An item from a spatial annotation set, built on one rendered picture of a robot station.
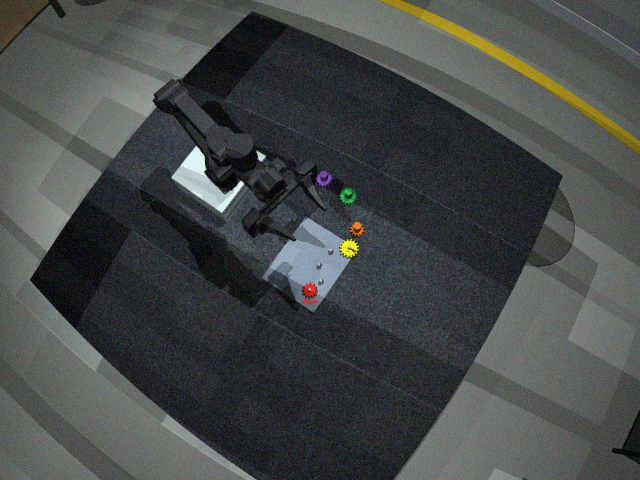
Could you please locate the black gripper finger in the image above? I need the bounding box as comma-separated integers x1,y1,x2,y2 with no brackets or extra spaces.
302,172,327,212
256,214,296,241

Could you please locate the purple gear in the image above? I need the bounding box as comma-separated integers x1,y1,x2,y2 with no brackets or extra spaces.
315,171,334,188

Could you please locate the yellow gear with black stripe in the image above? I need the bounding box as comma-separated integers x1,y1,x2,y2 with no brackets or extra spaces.
339,239,359,259

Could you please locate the green gear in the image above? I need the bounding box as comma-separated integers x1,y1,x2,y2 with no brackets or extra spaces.
339,188,358,205

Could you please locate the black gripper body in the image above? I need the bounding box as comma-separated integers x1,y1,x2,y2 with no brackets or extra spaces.
242,160,318,238

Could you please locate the brown gear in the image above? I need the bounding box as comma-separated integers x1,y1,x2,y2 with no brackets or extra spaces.
350,222,365,237

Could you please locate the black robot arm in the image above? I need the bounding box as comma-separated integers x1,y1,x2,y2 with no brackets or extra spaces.
153,79,288,202

